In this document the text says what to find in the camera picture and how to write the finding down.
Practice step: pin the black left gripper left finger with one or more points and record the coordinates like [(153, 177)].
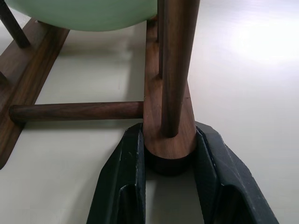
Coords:
[(116, 177)]

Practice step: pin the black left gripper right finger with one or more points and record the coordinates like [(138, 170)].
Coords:
[(233, 182)]

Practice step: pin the dark wooden dish rack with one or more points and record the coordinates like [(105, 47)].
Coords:
[(172, 93)]

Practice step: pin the green plate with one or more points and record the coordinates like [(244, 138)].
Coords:
[(88, 14)]

